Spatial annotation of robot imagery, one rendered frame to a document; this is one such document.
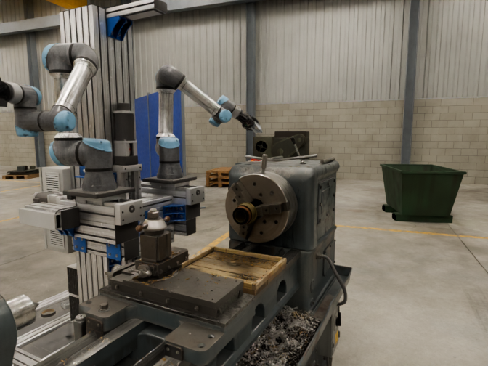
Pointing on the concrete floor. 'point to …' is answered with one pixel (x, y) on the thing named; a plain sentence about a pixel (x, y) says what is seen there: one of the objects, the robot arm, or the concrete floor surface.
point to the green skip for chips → (420, 192)
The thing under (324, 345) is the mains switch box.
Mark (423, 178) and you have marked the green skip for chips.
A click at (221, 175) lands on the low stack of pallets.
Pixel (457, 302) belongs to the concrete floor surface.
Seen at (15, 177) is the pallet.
